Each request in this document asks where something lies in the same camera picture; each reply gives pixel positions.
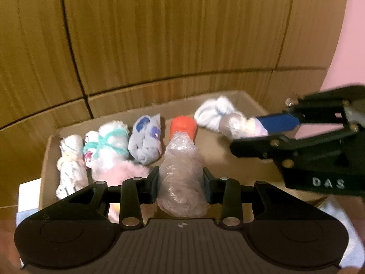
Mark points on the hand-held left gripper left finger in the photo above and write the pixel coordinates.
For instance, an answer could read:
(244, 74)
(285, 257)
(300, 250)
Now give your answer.
(154, 187)

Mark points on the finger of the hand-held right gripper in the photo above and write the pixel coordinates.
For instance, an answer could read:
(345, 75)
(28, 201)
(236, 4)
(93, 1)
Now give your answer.
(256, 147)
(279, 123)

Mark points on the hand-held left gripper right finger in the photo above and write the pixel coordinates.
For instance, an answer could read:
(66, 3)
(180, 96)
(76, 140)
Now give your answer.
(207, 188)

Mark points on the grey white sock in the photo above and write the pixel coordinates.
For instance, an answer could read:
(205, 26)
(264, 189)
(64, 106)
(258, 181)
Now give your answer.
(242, 127)

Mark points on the shallow cardboard box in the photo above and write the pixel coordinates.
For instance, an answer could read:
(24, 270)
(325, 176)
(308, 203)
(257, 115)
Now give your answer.
(256, 174)

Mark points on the clear plastic bag bundle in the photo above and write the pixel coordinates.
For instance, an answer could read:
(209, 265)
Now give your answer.
(181, 177)

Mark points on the pink fluffy sock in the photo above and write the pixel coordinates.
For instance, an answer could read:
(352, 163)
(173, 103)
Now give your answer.
(125, 172)

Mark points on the grey blue-dotted sock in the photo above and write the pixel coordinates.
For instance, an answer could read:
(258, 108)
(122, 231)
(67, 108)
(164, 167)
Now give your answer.
(147, 142)

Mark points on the red plastic bag bundle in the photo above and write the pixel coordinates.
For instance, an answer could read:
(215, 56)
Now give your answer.
(184, 127)

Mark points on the light blue fluffy blanket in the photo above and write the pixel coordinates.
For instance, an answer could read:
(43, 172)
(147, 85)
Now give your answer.
(353, 234)

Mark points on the small white teal pink sock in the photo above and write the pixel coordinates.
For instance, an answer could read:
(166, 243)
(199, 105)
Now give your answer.
(89, 148)

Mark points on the white patterned rolled sock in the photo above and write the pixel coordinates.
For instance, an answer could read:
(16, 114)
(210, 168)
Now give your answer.
(70, 165)

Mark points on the white board under blanket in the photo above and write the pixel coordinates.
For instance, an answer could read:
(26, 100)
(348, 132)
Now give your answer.
(28, 195)

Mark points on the wooden wardrobe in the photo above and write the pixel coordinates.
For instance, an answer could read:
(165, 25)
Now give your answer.
(171, 34)

